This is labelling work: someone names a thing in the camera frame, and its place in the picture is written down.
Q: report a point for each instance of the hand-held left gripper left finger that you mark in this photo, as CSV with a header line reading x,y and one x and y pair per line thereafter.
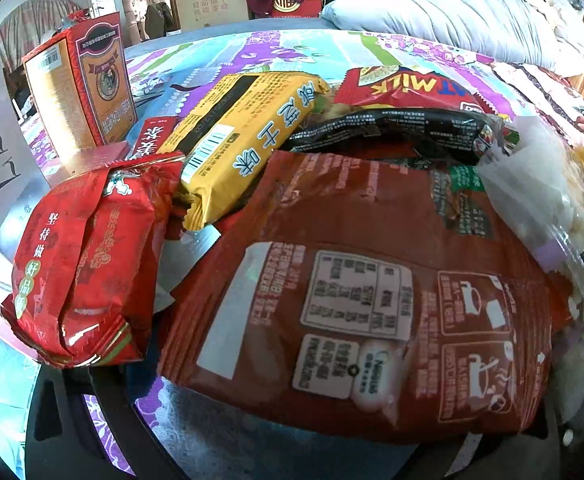
x,y
142,382

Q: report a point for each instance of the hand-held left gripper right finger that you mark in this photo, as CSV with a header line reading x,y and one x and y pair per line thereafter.
x,y
512,460

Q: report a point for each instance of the glossy red snack packet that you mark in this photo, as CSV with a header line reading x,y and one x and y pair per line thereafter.
x,y
87,270

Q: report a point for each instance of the large red-brown snack bag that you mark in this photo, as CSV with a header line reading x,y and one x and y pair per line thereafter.
x,y
347,260

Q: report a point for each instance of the narrow red packet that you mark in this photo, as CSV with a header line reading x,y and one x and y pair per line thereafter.
x,y
152,137

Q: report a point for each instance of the white snack wrapper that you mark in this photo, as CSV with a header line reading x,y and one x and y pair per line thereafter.
x,y
192,260

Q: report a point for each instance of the flat pink box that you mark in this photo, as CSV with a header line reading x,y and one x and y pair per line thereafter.
x,y
92,157

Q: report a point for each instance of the yellow snack packet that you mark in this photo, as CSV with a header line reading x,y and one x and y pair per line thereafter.
x,y
252,135

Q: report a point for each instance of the clear bag of white candies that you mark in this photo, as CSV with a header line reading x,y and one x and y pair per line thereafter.
x,y
547,185

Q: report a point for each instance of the orange cat print box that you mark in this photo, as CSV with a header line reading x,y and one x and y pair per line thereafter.
x,y
102,70

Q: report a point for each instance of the black snack packet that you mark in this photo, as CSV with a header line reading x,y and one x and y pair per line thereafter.
x,y
397,130

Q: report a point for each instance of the floral quilt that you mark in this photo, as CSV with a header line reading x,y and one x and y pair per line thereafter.
x,y
572,110

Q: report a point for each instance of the chair with dark jacket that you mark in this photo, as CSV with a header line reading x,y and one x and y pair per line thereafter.
x,y
159,20

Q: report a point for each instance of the striped cloth cover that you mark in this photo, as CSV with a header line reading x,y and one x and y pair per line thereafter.
x,y
32,15

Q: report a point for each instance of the brown cardboard box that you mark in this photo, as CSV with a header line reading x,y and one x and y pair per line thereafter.
x,y
212,5

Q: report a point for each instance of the red milk snack packet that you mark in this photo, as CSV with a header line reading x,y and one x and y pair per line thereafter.
x,y
412,85

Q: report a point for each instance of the red gift box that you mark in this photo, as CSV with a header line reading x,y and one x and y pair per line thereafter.
x,y
297,5

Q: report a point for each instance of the white pillow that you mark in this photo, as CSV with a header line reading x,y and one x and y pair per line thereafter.
x,y
567,20

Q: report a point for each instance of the grey-blue duvet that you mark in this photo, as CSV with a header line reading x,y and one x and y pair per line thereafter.
x,y
447,10

